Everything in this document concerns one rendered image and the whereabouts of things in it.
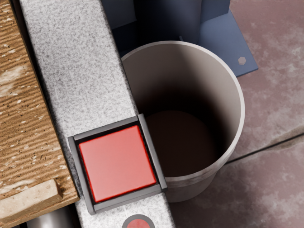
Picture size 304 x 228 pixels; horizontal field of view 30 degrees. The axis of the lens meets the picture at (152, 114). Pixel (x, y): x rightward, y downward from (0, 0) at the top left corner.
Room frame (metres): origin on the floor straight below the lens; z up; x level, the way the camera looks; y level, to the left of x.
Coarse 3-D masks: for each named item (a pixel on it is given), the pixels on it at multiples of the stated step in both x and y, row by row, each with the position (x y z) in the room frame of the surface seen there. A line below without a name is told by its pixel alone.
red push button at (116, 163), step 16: (128, 128) 0.17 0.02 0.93; (80, 144) 0.16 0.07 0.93; (96, 144) 0.16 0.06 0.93; (112, 144) 0.15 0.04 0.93; (128, 144) 0.15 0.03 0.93; (144, 144) 0.15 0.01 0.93; (96, 160) 0.14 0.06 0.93; (112, 160) 0.14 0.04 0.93; (128, 160) 0.14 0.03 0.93; (144, 160) 0.13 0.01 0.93; (96, 176) 0.12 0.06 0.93; (112, 176) 0.12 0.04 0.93; (128, 176) 0.12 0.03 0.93; (144, 176) 0.12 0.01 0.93; (96, 192) 0.11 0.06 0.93; (112, 192) 0.11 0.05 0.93; (128, 192) 0.11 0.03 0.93
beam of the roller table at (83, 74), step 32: (32, 0) 0.33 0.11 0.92; (64, 0) 0.32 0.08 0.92; (96, 0) 0.32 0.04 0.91; (32, 32) 0.29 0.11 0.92; (64, 32) 0.29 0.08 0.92; (96, 32) 0.28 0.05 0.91; (64, 64) 0.25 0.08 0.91; (96, 64) 0.24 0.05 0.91; (64, 96) 0.21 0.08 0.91; (96, 96) 0.21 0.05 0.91; (128, 96) 0.21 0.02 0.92; (64, 128) 0.18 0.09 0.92; (96, 224) 0.08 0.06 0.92; (160, 224) 0.08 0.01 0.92
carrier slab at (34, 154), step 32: (0, 0) 0.32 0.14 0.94; (0, 32) 0.28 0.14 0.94; (0, 64) 0.25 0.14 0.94; (32, 64) 0.25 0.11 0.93; (0, 96) 0.21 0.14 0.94; (32, 96) 0.21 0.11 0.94; (0, 128) 0.18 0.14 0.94; (32, 128) 0.18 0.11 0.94; (0, 160) 0.15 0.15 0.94; (32, 160) 0.15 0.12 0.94; (64, 160) 0.14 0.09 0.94; (0, 192) 0.12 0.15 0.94; (64, 192) 0.11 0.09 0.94; (0, 224) 0.09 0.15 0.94
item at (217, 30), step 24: (120, 0) 0.85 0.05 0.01; (144, 0) 0.67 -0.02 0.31; (168, 0) 0.64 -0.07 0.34; (192, 0) 0.66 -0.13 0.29; (216, 0) 0.76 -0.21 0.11; (120, 24) 0.70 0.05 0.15; (144, 24) 0.67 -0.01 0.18; (168, 24) 0.64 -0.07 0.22; (192, 24) 0.66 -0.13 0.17; (216, 24) 0.74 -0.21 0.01; (120, 48) 0.69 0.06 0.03; (216, 48) 0.66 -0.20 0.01; (240, 48) 0.66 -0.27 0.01; (240, 72) 0.58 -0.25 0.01
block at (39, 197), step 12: (48, 180) 0.12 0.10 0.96; (24, 192) 0.11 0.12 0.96; (36, 192) 0.11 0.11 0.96; (48, 192) 0.11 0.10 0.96; (60, 192) 0.11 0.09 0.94; (0, 204) 0.10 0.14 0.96; (12, 204) 0.10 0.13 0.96; (24, 204) 0.10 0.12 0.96; (36, 204) 0.10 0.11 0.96; (48, 204) 0.10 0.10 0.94; (0, 216) 0.09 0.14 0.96; (12, 216) 0.09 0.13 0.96
